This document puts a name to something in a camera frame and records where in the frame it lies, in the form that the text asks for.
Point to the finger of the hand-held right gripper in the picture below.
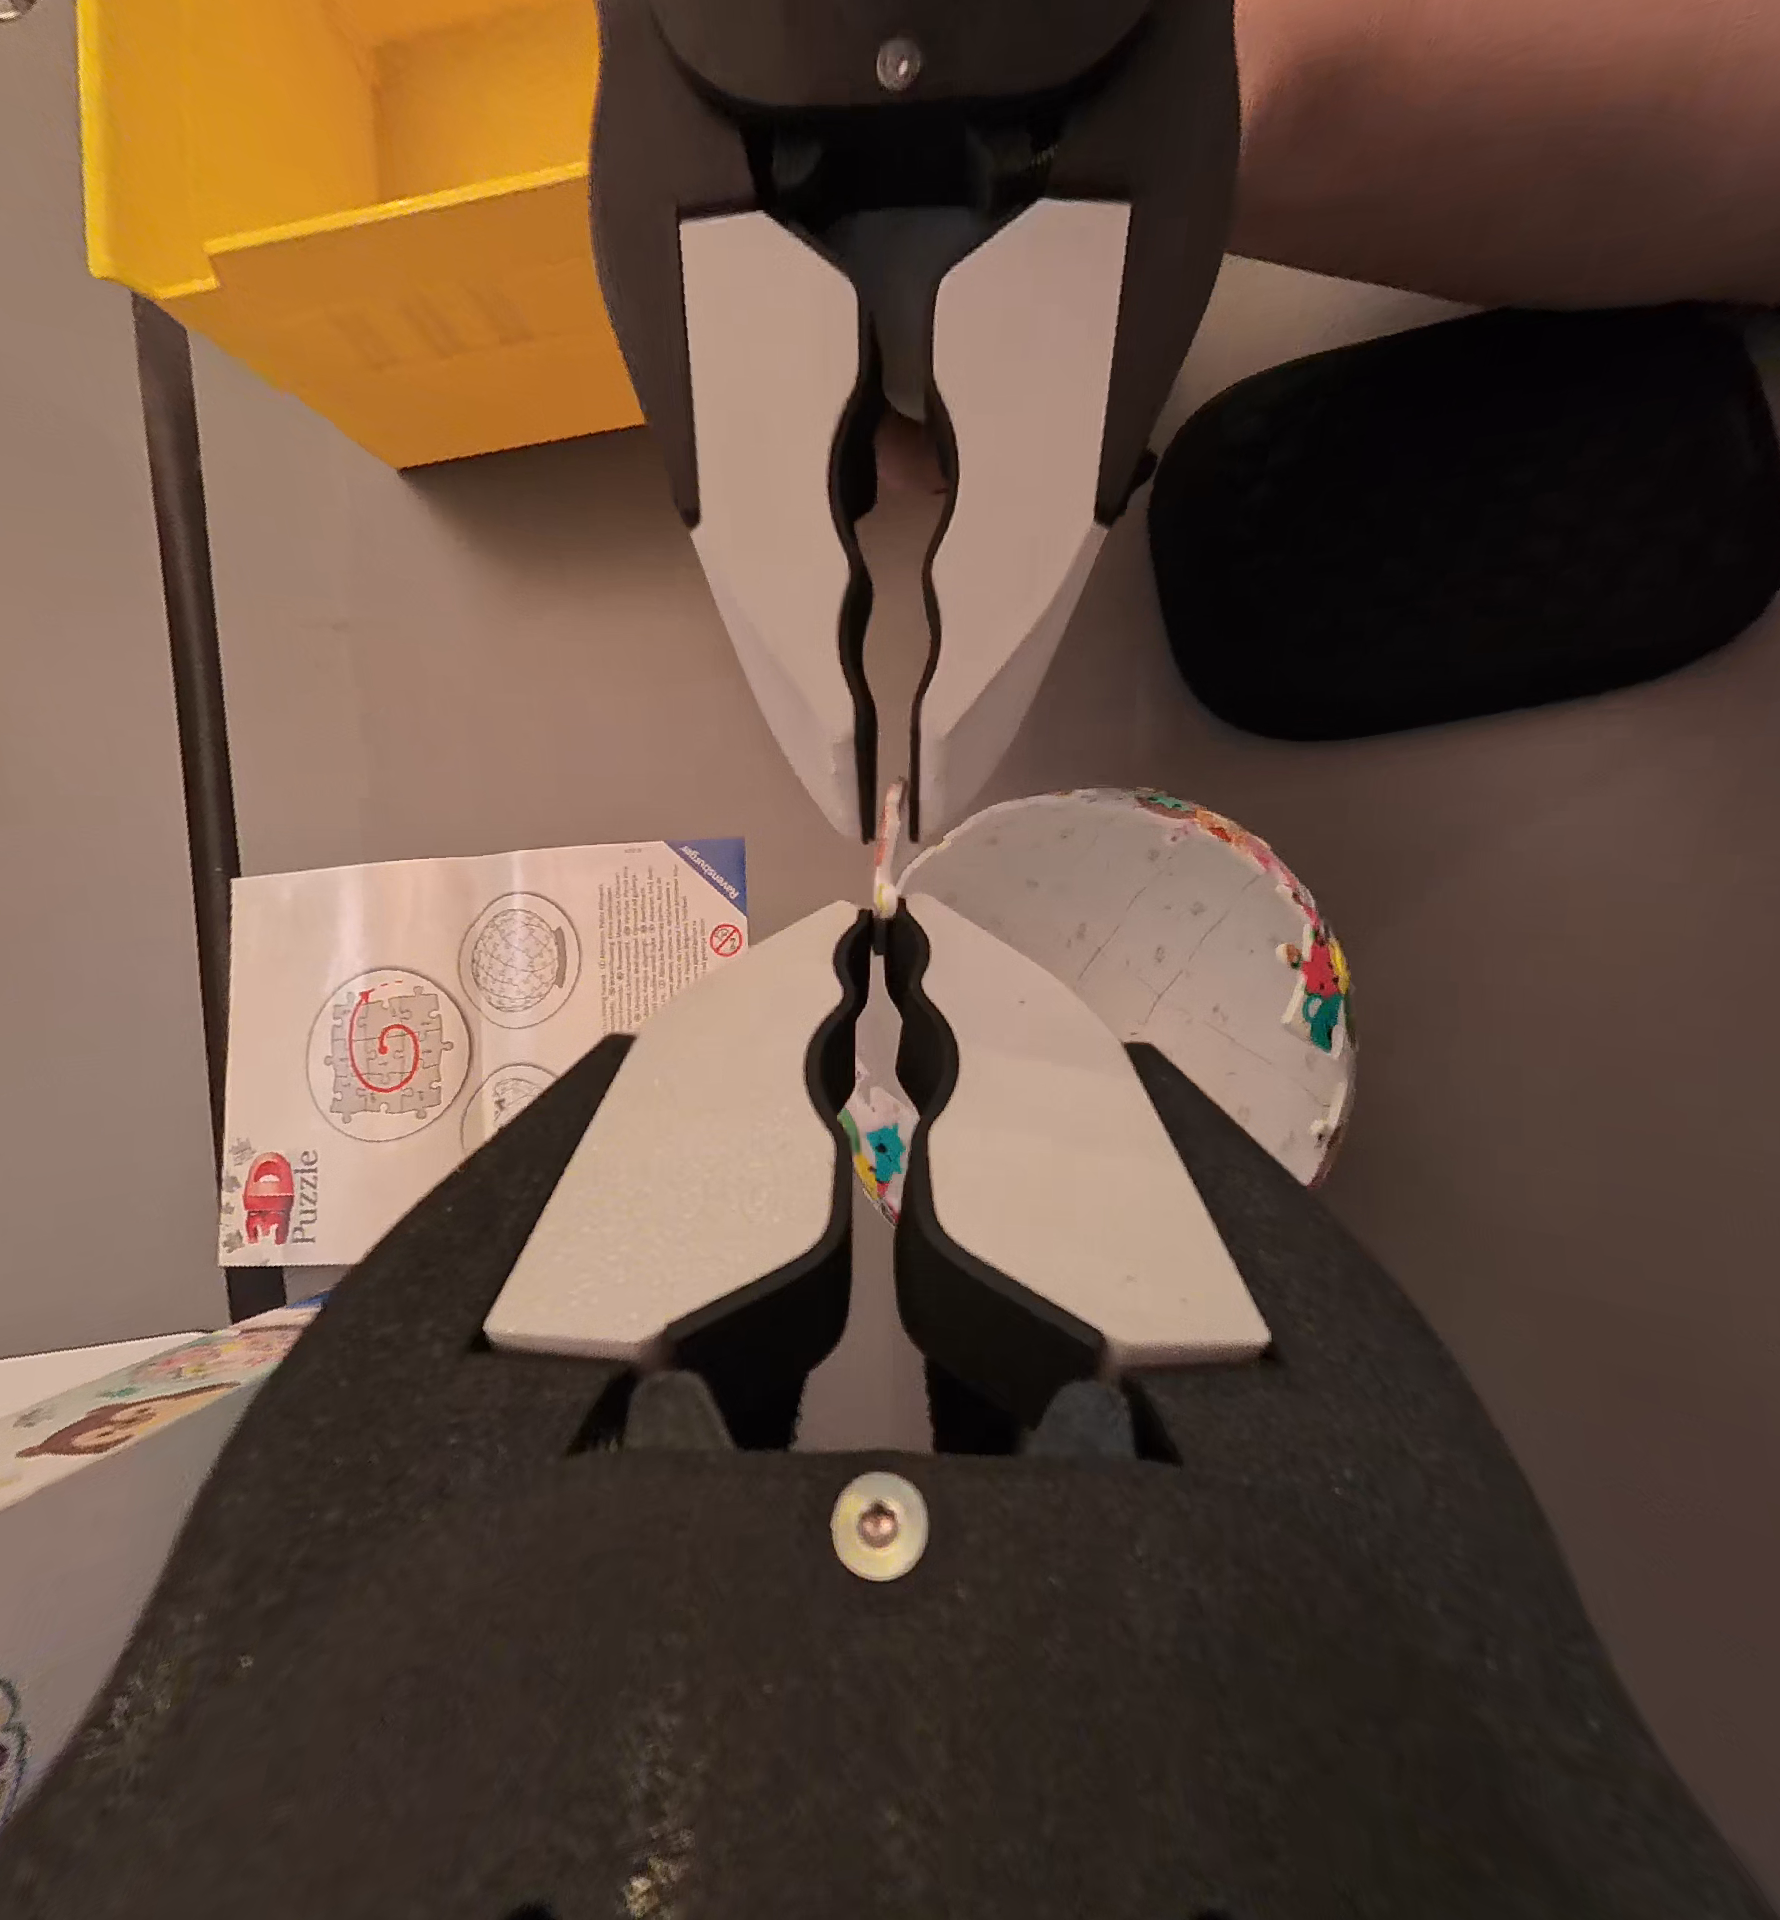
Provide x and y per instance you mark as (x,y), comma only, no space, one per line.
(764,449)
(1040,422)

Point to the black quilted pad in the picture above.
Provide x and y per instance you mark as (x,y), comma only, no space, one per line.
(1461,526)

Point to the person's right hand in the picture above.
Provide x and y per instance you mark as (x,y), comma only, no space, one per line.
(913,457)

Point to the person's right forearm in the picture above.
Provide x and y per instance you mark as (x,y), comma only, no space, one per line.
(1506,150)

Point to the colourful puzzle box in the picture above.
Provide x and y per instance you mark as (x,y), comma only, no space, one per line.
(50,1500)

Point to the single curved puzzle piece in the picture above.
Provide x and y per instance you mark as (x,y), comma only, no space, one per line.
(891,817)

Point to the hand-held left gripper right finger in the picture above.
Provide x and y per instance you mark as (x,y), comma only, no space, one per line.
(1085,1186)

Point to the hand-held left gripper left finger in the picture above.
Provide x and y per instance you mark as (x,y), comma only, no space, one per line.
(680,1186)

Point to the colourful puzzle ball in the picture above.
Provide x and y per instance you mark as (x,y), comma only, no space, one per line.
(1162,960)

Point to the yellow plastic bin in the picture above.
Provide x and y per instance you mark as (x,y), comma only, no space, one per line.
(455,299)

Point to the folded instruction leaflet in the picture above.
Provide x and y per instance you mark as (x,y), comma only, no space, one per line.
(381,929)

